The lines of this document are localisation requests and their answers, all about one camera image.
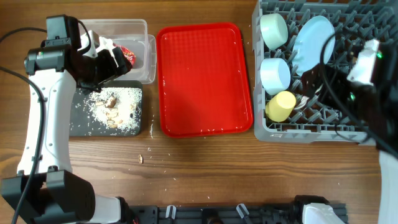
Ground red snack wrapper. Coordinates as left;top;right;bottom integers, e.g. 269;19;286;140
114;44;136;66

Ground peanut crumb on table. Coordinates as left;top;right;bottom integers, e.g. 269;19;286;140
139;155;144;164

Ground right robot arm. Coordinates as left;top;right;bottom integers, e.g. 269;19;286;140
302;39;397;223

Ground small light blue bowl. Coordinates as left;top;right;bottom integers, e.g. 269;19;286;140
260;58;290;95

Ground red serving tray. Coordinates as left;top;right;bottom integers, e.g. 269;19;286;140
156;22;254;138

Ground white plastic spoon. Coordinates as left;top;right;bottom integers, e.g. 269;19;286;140
294;85;323;110

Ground yellow plastic cup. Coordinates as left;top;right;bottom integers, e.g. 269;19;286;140
266;91;297;122

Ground large light blue plate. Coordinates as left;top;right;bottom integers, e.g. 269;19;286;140
292;16;335;77

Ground food scraps and rice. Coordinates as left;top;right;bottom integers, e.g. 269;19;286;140
70;86;143;135

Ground black plastic tray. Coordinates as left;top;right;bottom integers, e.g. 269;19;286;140
68;80;144;138

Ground white napkin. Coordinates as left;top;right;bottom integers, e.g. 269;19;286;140
96;36;116;56

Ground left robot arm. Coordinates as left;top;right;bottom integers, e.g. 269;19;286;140
1;15;137;223

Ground grey dishwasher rack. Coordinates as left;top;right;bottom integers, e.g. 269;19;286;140
251;1;397;146

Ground clear plastic bin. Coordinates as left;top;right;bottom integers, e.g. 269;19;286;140
83;19;157;84

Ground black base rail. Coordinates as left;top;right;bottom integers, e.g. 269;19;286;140
130;202;348;224

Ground mint green bowl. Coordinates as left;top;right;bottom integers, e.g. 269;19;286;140
260;13;289;50

